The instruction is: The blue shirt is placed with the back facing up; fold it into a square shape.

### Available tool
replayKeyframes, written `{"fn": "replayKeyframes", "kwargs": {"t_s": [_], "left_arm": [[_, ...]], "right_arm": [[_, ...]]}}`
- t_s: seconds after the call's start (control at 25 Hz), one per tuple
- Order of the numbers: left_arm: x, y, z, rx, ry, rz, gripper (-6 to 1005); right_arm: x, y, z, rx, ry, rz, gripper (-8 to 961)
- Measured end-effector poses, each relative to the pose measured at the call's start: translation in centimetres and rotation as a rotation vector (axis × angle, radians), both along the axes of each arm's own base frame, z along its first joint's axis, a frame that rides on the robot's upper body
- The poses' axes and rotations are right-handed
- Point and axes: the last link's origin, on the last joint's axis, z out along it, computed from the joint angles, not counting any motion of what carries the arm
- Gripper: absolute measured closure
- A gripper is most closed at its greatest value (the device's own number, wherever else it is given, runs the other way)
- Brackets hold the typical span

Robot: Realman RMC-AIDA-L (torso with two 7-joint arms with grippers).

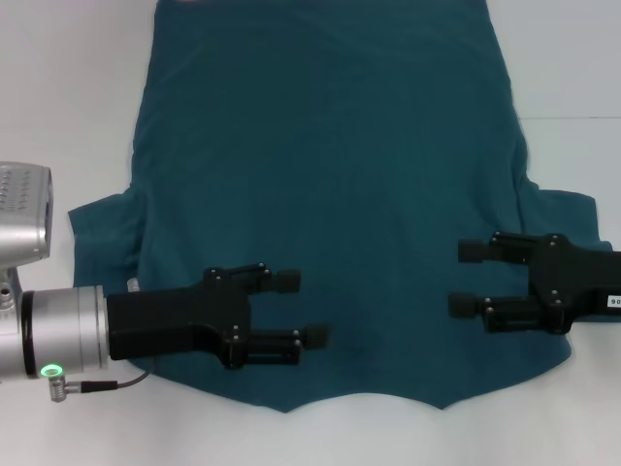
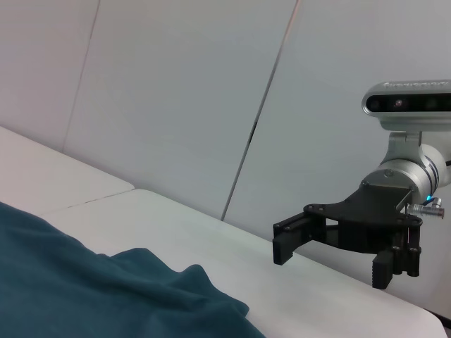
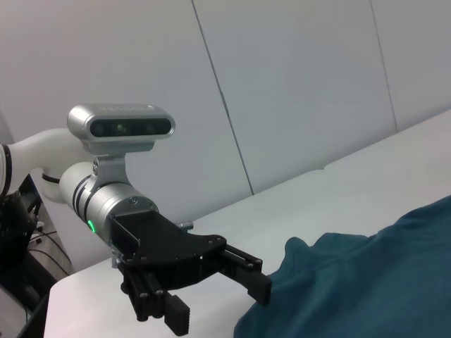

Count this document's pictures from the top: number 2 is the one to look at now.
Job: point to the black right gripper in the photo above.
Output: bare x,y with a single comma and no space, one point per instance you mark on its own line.
366,218

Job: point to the teal blue t-shirt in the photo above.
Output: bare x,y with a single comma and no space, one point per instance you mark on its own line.
70,288

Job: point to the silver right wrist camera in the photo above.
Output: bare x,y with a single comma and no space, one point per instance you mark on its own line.
405,104

